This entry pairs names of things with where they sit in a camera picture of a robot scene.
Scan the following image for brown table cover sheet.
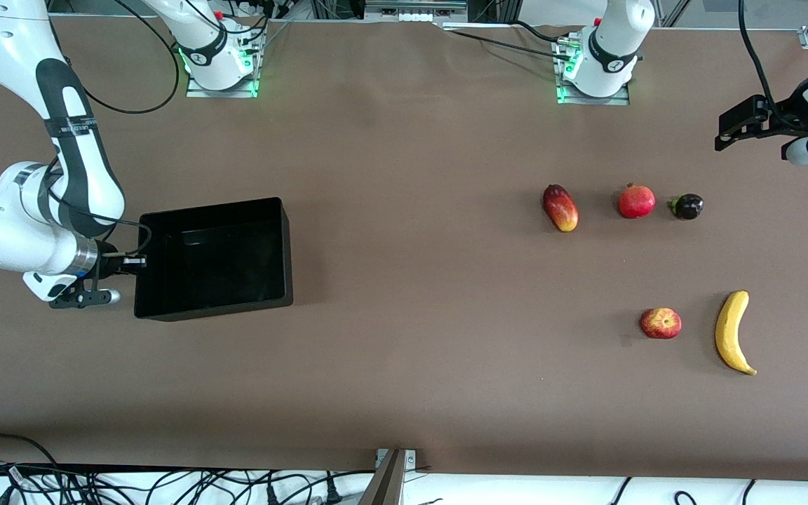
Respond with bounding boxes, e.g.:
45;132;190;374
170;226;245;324
0;15;808;485

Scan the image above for red yellow mango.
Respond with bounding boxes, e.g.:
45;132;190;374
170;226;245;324
542;184;579;233

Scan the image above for grey metal frame piece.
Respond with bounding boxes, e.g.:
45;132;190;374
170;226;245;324
364;0;468;22

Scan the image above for black grey base cables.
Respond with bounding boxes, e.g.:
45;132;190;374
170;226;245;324
239;0;292;53

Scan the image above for tangled black cables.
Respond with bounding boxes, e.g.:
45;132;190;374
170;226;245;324
0;459;349;505

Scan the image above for aluminium profile post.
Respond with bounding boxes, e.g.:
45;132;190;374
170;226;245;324
358;447;408;505

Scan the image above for silver post bracket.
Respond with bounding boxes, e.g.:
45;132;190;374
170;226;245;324
375;449;417;469

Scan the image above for yellow banana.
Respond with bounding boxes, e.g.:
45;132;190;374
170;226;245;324
715;290;758;377

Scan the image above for black plastic tray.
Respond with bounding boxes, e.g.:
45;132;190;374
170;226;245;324
133;197;295;323

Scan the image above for red apple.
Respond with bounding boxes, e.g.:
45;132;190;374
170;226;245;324
640;307;682;340

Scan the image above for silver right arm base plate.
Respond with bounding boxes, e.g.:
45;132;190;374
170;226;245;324
185;42;260;99

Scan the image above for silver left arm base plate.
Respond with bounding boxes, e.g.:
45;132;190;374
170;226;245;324
555;39;631;106

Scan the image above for dark purple mangosteen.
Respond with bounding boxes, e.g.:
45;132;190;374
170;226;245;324
668;194;705;221

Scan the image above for long black base cable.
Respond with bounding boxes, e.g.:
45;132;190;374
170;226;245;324
443;28;573;64

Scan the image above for short black base cable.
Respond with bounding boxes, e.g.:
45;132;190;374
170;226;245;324
509;20;563;44

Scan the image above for red pomegranate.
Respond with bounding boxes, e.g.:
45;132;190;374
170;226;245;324
618;183;657;220

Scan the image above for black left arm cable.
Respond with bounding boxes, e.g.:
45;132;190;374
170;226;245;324
736;0;776;116

